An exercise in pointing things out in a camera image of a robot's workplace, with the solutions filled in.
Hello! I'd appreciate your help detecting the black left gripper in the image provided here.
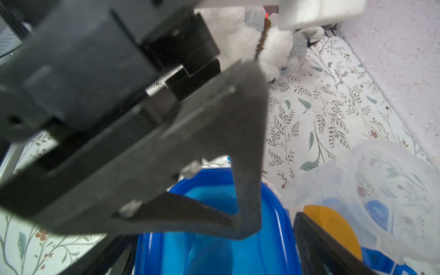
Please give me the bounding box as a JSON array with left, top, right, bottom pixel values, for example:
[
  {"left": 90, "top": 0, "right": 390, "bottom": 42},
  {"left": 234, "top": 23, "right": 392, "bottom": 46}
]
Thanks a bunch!
[{"left": 1, "top": 1, "right": 219, "bottom": 142}]

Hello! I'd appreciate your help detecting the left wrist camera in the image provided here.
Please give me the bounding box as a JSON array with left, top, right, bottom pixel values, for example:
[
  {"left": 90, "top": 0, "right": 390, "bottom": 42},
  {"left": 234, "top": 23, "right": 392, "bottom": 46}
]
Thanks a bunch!
[{"left": 196, "top": 0, "right": 367, "bottom": 30}]

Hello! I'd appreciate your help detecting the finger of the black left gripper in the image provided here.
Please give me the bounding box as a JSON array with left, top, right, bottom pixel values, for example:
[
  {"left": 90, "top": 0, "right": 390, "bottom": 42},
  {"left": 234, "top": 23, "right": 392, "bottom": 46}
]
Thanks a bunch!
[{"left": 1, "top": 61, "right": 268, "bottom": 239}]

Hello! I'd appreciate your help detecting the yellow cap bottle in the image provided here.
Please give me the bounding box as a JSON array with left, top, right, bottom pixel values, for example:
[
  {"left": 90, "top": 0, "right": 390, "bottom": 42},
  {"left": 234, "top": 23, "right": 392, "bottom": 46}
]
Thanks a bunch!
[{"left": 303, "top": 205, "right": 363, "bottom": 261}]

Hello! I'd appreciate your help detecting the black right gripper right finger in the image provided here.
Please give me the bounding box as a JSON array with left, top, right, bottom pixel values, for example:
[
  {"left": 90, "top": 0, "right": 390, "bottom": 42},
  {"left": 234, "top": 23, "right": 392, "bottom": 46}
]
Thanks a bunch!
[{"left": 293, "top": 212, "right": 375, "bottom": 275}]

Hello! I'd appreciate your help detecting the clear plastic container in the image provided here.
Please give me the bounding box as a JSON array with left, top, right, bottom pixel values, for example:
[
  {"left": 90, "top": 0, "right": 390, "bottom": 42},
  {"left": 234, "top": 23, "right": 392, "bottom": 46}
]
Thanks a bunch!
[{"left": 280, "top": 139, "right": 440, "bottom": 264}]

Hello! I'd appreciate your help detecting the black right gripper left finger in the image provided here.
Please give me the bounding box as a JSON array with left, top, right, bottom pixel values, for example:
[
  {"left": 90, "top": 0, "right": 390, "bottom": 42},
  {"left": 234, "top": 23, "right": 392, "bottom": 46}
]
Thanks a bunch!
[{"left": 61, "top": 235, "right": 138, "bottom": 275}]

